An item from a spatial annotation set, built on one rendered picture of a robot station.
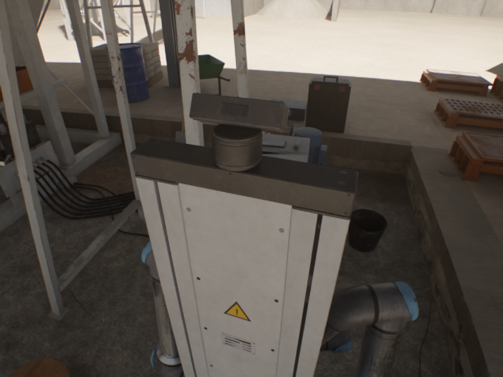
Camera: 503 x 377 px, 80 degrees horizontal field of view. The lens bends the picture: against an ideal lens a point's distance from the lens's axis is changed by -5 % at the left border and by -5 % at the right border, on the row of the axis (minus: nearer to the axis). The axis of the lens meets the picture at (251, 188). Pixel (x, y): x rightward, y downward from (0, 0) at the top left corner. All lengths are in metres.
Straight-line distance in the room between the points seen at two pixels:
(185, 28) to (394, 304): 1.22
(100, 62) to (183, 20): 5.59
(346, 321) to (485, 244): 2.15
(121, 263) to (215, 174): 2.55
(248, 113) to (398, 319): 0.79
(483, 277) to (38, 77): 4.41
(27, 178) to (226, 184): 1.82
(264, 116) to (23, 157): 1.84
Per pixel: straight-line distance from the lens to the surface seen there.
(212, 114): 0.44
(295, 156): 1.67
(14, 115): 2.08
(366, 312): 0.99
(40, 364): 2.31
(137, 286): 2.74
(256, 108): 0.42
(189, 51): 1.39
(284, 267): 0.53
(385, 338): 1.10
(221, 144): 0.42
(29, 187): 2.21
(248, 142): 0.42
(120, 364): 2.39
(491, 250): 2.98
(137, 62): 5.71
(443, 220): 3.10
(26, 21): 4.04
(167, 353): 1.47
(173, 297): 0.72
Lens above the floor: 2.00
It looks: 33 degrees down
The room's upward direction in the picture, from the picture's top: straight up
